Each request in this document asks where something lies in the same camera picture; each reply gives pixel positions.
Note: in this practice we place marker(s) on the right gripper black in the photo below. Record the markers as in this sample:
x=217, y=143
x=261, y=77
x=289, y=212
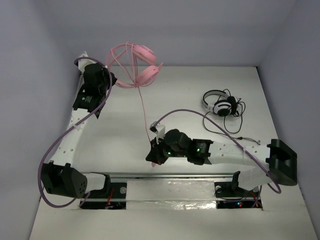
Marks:
x=155, y=155

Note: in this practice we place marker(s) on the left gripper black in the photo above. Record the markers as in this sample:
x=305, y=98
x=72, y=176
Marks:
x=110, y=78

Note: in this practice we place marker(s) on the pink headphones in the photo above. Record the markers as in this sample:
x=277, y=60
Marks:
x=138, y=62

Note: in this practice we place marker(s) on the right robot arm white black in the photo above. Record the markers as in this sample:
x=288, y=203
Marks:
x=274, y=163

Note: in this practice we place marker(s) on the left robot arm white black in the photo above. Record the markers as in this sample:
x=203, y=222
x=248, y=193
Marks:
x=58, y=176

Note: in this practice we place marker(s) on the black white headphones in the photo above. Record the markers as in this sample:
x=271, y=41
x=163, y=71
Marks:
x=221, y=103

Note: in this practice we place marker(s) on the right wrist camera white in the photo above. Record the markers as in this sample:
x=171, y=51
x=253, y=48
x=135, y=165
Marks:
x=159, y=130

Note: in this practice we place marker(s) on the aluminium rail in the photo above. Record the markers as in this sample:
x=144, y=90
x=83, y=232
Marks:
x=175, y=176

